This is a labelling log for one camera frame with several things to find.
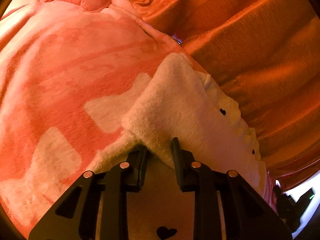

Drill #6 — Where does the white fuzzy sock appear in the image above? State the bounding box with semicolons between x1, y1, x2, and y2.
87;52;267;240

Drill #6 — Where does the pink fleece blanket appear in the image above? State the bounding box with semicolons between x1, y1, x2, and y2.
0;0;278;240

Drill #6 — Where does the orange satin curtain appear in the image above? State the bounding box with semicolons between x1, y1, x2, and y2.
130;0;319;189

